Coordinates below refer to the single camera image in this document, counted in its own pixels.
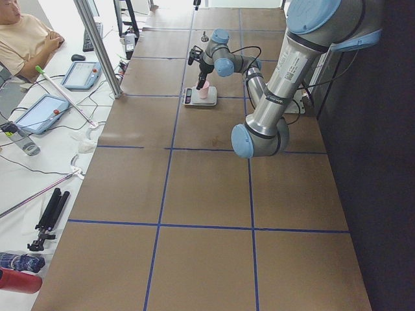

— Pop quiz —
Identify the blue folded umbrella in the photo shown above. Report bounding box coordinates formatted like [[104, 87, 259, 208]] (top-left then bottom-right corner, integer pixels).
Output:
[[1, 252, 45, 273]]

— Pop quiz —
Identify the seated person beige shirt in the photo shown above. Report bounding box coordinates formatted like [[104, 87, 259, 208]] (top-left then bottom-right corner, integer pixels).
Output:
[[1, 1, 65, 82]]

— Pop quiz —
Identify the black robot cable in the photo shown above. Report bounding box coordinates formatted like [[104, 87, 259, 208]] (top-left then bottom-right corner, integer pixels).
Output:
[[228, 46, 312, 124]]

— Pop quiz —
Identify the blue teach pendant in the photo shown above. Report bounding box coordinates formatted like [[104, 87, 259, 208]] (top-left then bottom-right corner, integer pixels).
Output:
[[14, 95, 69, 134], [61, 61, 101, 90]]

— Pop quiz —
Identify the aluminium frame post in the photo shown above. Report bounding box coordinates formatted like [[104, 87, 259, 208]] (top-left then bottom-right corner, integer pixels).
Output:
[[74, 0, 123, 99]]

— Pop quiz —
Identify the blue teach pendant far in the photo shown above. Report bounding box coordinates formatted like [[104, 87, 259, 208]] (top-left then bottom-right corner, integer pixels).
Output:
[[61, 61, 101, 90]]

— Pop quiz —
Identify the crumpled white tissue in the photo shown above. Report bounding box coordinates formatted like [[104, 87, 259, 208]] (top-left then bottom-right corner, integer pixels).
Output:
[[69, 130, 97, 154]]

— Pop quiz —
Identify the white stick green tip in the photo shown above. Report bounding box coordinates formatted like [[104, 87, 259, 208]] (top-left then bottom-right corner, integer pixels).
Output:
[[35, 65, 98, 129]]

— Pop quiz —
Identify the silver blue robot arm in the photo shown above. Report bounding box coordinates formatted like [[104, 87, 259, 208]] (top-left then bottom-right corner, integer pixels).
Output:
[[188, 0, 384, 158]]

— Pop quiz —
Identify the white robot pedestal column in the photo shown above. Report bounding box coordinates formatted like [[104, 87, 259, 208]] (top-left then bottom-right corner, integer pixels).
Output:
[[285, 90, 305, 114]]

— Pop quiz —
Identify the black folded tripod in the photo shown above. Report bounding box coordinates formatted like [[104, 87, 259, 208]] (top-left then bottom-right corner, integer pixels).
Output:
[[27, 188, 70, 251]]

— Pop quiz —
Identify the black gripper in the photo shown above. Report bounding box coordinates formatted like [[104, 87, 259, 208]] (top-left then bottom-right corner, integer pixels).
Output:
[[196, 52, 214, 90]]

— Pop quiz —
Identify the silver digital kitchen scale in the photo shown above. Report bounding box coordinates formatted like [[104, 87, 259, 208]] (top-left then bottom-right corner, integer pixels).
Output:
[[182, 86, 217, 108]]

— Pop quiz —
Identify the black keyboard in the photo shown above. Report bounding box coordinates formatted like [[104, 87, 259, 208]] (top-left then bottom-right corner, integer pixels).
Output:
[[82, 21, 104, 52]]

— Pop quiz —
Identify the black computer mouse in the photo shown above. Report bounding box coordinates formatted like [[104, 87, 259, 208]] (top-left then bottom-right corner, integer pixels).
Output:
[[71, 54, 86, 62]]

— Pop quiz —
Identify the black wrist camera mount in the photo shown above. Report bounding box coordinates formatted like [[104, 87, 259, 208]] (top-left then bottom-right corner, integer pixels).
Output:
[[187, 45, 204, 65]]

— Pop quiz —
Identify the blue teach pendant near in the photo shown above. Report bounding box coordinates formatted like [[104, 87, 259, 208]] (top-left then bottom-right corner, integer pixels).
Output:
[[14, 95, 69, 134]]

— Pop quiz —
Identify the red metal bottle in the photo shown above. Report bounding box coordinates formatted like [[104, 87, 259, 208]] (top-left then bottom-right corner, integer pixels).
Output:
[[1, 268, 43, 294]]

